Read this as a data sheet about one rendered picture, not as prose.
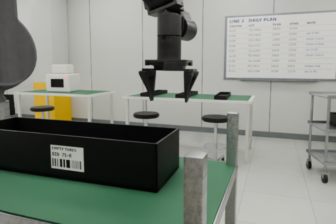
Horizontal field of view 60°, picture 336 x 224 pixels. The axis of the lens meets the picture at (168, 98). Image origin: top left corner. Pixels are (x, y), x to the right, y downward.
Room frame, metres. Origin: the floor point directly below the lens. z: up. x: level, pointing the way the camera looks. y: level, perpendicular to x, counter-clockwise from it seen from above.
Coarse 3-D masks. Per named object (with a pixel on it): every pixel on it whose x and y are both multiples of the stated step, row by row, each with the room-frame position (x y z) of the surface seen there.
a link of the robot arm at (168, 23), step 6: (168, 12) 0.68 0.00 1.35; (174, 12) 0.68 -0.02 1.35; (162, 18) 0.68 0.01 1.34; (168, 18) 0.67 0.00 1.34; (174, 18) 0.67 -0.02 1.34; (180, 18) 0.69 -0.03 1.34; (162, 24) 0.68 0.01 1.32; (168, 24) 0.67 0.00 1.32; (174, 24) 0.67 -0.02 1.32; (180, 24) 0.69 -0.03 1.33; (162, 30) 0.68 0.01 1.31; (168, 30) 0.67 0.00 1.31; (174, 30) 0.67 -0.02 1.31; (180, 30) 0.69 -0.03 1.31
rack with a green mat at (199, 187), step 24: (192, 168) 0.41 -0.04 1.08; (216, 168) 0.77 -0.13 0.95; (0, 192) 0.62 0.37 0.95; (24, 192) 0.62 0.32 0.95; (48, 192) 0.62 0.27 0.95; (72, 192) 0.62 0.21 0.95; (96, 192) 0.62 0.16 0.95; (120, 192) 0.62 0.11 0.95; (144, 192) 0.62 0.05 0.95; (168, 192) 0.62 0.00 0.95; (192, 192) 0.41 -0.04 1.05; (216, 192) 0.62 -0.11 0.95; (0, 216) 0.54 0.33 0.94; (24, 216) 0.52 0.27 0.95; (48, 216) 0.52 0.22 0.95; (72, 216) 0.52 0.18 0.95; (96, 216) 0.52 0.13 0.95; (120, 216) 0.52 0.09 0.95; (144, 216) 0.52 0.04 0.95; (168, 216) 0.52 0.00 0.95; (192, 216) 0.41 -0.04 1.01; (216, 216) 0.52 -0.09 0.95
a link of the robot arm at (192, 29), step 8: (176, 0) 0.67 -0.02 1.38; (160, 8) 0.69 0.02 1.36; (168, 8) 0.69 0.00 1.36; (176, 8) 0.71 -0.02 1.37; (184, 16) 0.75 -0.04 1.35; (184, 24) 0.73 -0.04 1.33; (192, 24) 0.75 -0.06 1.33; (184, 32) 0.72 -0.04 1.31; (192, 32) 0.75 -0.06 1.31; (184, 40) 0.78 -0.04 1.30
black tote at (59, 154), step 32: (0, 128) 0.90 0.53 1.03; (32, 128) 0.93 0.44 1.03; (64, 128) 0.89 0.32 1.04; (96, 128) 0.86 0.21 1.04; (128, 128) 0.82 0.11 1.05; (160, 128) 0.79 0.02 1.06; (0, 160) 0.76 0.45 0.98; (32, 160) 0.73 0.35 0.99; (64, 160) 0.69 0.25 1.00; (96, 160) 0.67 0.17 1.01; (128, 160) 0.64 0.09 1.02; (160, 160) 0.64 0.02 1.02
